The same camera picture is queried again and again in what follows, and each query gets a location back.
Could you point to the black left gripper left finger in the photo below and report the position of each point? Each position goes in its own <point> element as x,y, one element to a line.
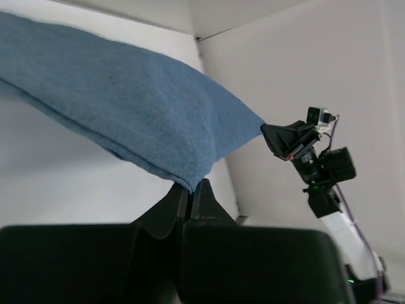
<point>93,263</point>

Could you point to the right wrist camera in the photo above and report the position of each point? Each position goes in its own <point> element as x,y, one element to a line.
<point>321,118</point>

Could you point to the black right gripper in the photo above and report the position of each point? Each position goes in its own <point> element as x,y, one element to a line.
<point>294,143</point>

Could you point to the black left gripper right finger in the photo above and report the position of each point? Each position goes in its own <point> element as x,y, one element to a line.
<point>224,262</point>

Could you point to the blue cloth placemat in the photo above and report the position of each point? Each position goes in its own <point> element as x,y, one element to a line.
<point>142,107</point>

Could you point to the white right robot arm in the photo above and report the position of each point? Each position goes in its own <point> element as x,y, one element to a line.
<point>322,174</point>

